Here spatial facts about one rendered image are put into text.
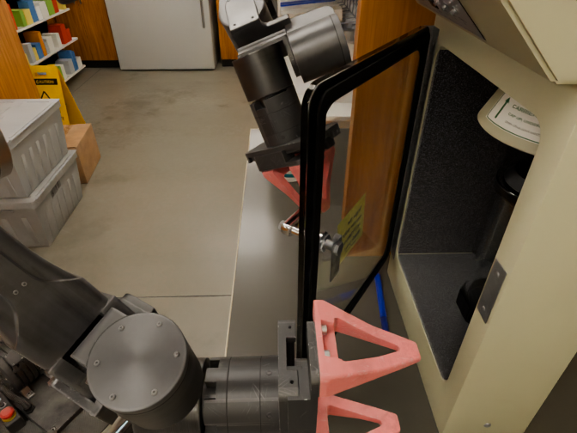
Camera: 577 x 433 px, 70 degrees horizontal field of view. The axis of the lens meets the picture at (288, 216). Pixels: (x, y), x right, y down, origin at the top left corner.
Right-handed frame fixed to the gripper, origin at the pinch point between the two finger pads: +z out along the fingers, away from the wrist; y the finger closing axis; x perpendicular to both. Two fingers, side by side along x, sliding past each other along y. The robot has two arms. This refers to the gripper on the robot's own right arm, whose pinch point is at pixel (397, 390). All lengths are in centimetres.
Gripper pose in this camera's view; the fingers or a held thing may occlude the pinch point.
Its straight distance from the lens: 35.8
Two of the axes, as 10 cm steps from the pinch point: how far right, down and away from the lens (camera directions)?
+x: -0.3, -5.8, 8.1
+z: 10.0, -0.2, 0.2
